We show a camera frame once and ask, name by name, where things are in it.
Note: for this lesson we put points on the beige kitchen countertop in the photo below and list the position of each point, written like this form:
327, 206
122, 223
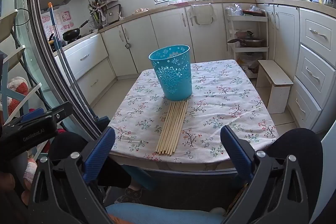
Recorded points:
288, 2

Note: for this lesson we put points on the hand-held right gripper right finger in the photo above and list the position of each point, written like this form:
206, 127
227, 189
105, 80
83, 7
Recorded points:
236, 153

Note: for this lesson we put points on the dark pan with lid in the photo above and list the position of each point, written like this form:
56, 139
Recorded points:
252, 42

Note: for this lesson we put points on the set of wooden chopsticks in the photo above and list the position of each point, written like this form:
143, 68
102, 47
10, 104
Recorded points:
172, 129

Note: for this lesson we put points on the white step stool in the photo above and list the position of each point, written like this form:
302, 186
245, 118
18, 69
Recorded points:
273, 74

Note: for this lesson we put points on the white door-hung bag holder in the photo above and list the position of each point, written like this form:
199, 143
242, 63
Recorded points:
200, 20

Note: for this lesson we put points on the blue perforated plastic basket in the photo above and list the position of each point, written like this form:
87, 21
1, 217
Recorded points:
173, 82

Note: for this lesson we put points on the light blue seat cushion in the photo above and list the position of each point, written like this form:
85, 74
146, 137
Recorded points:
162, 213

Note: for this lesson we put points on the clear plastic bags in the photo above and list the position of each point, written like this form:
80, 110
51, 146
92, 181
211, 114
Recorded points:
235, 10

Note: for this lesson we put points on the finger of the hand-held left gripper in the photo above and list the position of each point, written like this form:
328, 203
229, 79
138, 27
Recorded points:
34, 111

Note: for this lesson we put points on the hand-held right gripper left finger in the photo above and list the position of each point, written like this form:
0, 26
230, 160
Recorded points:
101, 150

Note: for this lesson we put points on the floral tablecloth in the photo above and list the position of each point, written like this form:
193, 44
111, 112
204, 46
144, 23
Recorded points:
223, 108

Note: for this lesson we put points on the white folding chair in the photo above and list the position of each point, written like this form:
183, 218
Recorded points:
10, 56

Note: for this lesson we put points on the white trolley rack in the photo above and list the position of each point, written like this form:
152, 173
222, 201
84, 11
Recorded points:
249, 50

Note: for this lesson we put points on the wall utensil rack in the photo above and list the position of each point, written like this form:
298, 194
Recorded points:
98, 14

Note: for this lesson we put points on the red fluffy cloth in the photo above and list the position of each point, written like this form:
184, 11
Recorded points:
18, 90

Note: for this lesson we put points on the red wall stickers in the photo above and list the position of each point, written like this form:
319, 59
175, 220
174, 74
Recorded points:
65, 16

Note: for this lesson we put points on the plate of food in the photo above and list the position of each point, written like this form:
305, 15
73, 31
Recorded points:
142, 10

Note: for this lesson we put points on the black wok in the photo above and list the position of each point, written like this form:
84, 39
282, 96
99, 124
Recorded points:
71, 34

